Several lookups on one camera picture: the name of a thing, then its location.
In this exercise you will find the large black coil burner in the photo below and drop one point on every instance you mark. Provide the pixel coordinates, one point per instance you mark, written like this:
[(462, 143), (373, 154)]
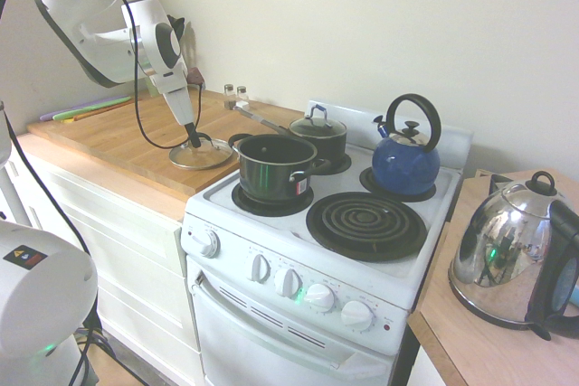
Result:
[(366, 223)]

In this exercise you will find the yellow knife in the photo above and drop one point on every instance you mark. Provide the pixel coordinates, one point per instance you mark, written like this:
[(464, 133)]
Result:
[(70, 120)]

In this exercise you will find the black stove burner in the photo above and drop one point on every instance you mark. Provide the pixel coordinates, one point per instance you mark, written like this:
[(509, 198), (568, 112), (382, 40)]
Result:
[(271, 210), (340, 168), (368, 182)]

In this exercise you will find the white kitchen cabinet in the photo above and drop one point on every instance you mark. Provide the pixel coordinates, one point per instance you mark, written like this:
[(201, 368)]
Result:
[(135, 246)]

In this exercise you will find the chrome electric kettle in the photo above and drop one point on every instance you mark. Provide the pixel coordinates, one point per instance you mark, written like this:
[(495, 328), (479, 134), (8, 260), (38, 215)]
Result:
[(497, 246)]

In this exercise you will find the blue stovetop kettle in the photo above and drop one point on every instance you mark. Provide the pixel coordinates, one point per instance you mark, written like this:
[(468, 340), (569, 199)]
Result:
[(402, 169)]

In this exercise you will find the glass pepper shaker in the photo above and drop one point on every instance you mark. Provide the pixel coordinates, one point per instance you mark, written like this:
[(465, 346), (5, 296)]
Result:
[(229, 94)]

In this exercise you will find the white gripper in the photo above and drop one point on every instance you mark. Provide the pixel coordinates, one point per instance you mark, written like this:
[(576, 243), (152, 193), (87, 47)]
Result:
[(174, 96)]

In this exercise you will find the glass salt shaker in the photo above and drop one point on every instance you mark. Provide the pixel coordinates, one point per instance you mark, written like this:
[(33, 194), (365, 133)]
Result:
[(242, 96)]

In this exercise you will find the white electric stove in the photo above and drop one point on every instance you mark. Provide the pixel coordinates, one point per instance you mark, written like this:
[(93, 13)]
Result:
[(271, 359)]

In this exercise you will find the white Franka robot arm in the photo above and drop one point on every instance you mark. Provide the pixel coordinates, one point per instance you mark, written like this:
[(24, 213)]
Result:
[(90, 42)]

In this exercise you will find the white stove knob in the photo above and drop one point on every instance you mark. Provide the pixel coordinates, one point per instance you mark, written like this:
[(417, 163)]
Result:
[(319, 298), (208, 243), (259, 267), (357, 314), (287, 283)]

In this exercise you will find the wooden countertop board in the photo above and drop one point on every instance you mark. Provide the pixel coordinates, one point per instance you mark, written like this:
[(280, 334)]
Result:
[(113, 142)]

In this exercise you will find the green knife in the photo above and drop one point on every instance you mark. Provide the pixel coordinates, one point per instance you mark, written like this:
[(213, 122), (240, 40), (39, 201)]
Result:
[(90, 110)]

